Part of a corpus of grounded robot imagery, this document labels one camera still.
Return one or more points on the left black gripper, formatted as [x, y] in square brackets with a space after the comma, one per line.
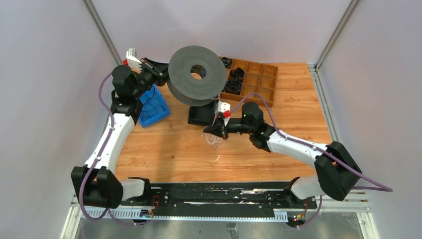
[159, 71]

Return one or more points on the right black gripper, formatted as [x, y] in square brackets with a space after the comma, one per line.
[219, 128]

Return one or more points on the black plastic bin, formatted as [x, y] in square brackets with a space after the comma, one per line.
[202, 115]

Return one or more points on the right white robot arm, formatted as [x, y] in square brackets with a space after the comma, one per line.
[333, 164]

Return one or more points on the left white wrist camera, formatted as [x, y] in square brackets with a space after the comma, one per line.
[132, 58]

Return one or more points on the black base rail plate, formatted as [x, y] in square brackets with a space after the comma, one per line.
[220, 200]

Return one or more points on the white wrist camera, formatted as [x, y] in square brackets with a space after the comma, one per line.
[222, 109]
[132, 58]

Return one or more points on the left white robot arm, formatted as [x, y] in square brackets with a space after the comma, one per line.
[120, 91]

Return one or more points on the black cable spool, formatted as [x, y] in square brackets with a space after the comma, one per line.
[196, 75]

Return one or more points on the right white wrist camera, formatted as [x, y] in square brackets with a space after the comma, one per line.
[222, 109]

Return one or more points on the blue plastic bin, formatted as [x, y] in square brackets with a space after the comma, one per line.
[154, 107]

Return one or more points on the wooden compartment tray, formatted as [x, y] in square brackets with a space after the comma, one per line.
[260, 78]

